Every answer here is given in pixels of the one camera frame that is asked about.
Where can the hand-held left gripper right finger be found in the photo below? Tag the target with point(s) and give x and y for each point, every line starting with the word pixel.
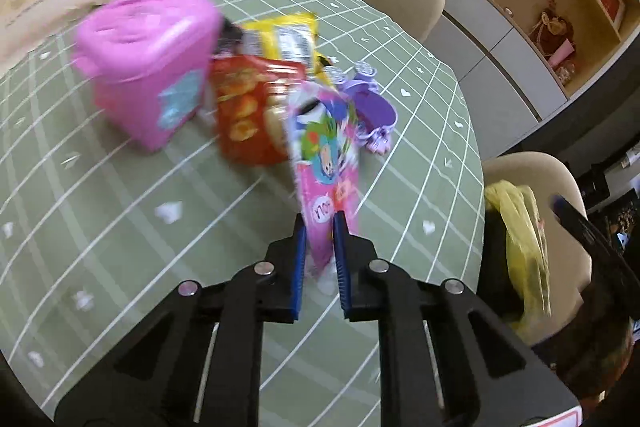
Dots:
pixel 342 267

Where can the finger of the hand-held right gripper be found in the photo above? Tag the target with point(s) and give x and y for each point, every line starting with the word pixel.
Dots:
pixel 585 232

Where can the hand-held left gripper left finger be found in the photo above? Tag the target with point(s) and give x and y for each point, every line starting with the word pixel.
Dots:
pixel 299 267

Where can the yellow bin liner bag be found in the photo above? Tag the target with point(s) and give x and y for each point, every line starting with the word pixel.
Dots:
pixel 522 247

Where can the black trash bin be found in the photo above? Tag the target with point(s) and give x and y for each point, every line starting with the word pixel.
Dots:
pixel 495 267

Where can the pink cartoon packet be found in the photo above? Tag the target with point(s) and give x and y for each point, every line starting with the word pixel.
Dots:
pixel 325 157

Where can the red orange snack packet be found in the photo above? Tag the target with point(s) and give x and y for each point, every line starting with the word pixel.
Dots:
pixel 245 107

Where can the yellow snack packet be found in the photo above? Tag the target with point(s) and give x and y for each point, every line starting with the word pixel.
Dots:
pixel 280 37

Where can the black appliance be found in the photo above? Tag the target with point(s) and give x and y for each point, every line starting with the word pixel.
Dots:
pixel 607 177

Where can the green checked tablecloth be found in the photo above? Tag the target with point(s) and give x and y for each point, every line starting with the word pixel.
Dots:
pixel 200 207

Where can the purple plastic toy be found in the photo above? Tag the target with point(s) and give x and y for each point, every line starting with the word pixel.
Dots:
pixel 372 107

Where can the white sideboard cabinet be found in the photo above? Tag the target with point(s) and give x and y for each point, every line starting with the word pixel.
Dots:
pixel 490 57

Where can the red framed picture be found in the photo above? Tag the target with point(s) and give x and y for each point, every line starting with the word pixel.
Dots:
pixel 611 4

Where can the pink toy bin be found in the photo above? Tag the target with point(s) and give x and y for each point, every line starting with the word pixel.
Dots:
pixel 145 62

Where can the wooden wall shelf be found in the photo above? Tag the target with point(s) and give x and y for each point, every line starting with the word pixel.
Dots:
pixel 590 32

